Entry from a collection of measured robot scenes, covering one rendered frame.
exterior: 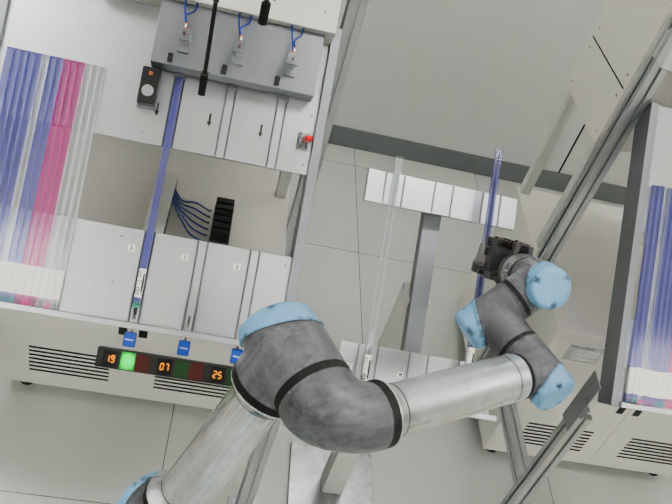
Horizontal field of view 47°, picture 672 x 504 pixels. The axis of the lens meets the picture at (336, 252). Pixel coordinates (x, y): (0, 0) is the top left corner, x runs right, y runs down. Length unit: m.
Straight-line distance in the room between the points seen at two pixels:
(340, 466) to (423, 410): 1.12
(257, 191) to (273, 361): 1.17
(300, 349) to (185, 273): 0.62
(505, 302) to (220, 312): 0.62
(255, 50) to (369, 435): 0.90
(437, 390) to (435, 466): 1.39
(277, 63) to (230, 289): 0.48
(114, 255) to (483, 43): 2.20
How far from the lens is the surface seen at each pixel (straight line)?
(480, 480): 2.52
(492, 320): 1.30
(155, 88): 1.63
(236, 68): 1.63
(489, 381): 1.17
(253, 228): 2.05
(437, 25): 3.37
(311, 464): 2.35
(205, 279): 1.62
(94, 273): 1.64
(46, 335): 2.19
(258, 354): 1.08
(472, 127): 3.64
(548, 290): 1.30
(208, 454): 1.20
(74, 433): 2.33
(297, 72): 1.64
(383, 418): 1.03
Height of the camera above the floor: 1.93
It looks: 40 degrees down
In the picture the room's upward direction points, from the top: 19 degrees clockwise
